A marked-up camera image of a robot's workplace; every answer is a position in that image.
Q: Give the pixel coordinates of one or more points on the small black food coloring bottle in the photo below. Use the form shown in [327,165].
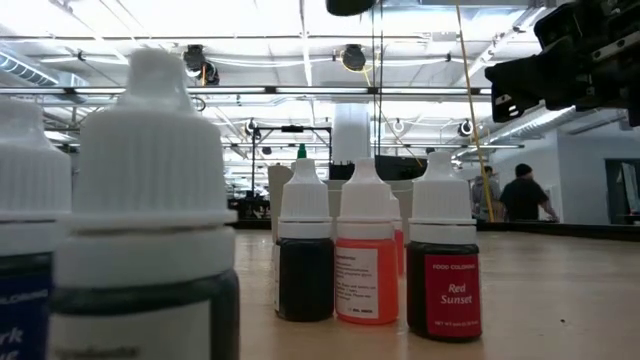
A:
[305,280]

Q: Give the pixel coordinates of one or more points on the black distant monitor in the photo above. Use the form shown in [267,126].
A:
[400,169]

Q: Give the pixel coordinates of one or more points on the black aluminium table frame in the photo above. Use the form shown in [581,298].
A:
[550,230]

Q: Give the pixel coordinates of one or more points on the distant black workstation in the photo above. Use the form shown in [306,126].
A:
[250,207]

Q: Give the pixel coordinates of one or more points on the small Red Sunset labelled bottle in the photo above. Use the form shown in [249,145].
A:
[442,200]

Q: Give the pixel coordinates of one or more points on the small bottle dark blue label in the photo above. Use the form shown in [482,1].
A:
[30,165]

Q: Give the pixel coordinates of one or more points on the silver ceiling air duct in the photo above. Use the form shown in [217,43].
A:
[540,124]
[25,70]

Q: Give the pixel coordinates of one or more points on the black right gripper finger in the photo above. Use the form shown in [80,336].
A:
[520,70]
[506,105]

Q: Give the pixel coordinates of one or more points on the light grey plastic bin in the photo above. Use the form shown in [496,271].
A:
[274,200]

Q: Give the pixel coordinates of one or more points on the white building column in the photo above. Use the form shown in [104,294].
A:
[350,135]

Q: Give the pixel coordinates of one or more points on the distant black frame rig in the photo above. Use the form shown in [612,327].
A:
[292,129]

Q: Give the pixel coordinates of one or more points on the person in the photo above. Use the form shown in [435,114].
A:
[525,200]
[485,197]

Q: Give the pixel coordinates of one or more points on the small dark food coloring bottle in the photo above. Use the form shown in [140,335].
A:
[150,165]

